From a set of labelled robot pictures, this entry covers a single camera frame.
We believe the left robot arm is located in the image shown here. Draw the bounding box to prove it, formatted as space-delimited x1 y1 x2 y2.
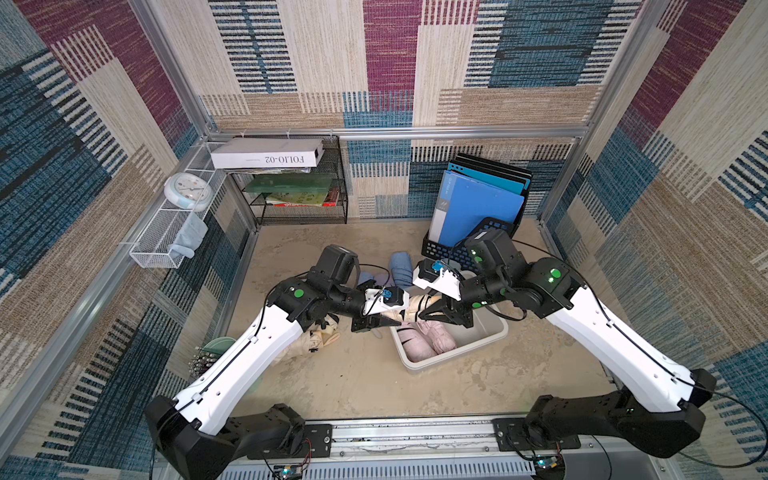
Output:
145 245 409 479

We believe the cream striped umbrella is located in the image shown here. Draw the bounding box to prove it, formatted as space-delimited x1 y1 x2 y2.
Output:
382 294 442 323

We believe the lavender folded umbrella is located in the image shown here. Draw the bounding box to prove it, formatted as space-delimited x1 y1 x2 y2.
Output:
374 273 394 288

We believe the white wire wall basket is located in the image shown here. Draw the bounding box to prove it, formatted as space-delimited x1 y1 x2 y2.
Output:
129 141 225 269

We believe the green book on shelf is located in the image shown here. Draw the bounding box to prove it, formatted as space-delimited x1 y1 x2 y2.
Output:
243 173 335 195

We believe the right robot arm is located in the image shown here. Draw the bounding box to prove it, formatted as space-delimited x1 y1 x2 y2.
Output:
413 228 716 458

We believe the black wire shelf rack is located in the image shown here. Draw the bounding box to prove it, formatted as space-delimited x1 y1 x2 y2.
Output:
230 136 349 227

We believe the white plastic storage box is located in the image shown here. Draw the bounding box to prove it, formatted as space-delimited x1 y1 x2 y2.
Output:
389 309 509 373

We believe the light blue folded umbrella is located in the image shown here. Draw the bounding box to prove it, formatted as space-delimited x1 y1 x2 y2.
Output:
357 271 375 285

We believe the white folio box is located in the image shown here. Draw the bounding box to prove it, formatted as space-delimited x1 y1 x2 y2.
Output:
211 138 324 169

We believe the black mesh file holder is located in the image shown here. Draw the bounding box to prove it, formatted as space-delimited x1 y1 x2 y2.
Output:
421 217 521 273

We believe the light blue cloth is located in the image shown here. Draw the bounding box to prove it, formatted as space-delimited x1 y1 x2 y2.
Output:
168 213 208 261

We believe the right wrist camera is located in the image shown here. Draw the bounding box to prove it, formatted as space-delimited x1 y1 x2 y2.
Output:
412 258 463 300

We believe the teal file folder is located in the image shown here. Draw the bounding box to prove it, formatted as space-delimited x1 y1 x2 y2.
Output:
447 162 527 195

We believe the green pen cup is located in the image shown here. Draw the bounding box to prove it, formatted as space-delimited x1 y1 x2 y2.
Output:
188 337 235 378

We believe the pink umbrella with black strap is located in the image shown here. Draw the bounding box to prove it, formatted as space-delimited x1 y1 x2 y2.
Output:
396 324 437 363

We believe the white round clock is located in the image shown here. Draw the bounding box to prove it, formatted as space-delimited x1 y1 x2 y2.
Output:
163 172 214 212

